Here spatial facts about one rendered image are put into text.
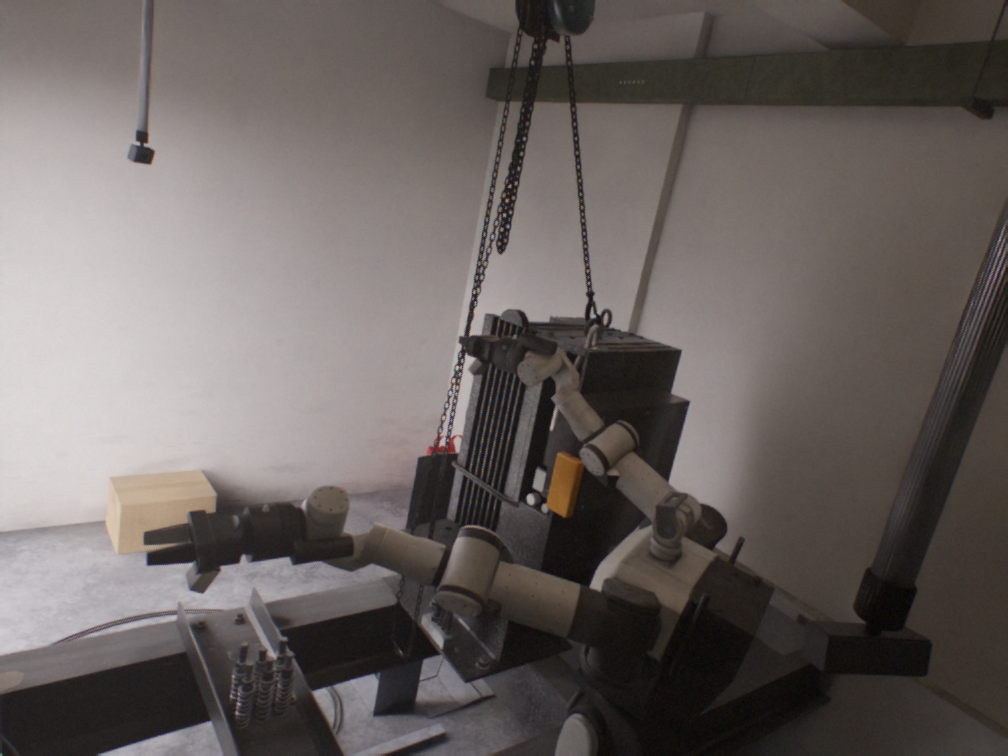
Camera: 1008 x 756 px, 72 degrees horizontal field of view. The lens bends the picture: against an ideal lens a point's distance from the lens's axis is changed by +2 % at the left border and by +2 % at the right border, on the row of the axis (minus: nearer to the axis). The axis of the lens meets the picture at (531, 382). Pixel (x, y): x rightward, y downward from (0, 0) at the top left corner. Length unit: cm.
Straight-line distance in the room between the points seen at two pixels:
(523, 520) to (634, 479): 59
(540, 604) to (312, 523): 39
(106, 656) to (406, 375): 269
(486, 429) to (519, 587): 106
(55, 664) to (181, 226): 222
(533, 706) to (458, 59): 335
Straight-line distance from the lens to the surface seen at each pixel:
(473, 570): 116
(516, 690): 230
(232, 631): 220
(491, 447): 219
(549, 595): 118
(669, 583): 133
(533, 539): 210
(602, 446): 160
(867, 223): 279
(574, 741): 160
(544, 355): 165
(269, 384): 408
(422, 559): 119
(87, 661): 216
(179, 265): 382
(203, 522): 119
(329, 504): 118
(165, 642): 219
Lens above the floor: 195
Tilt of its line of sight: 14 degrees down
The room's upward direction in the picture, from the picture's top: 12 degrees clockwise
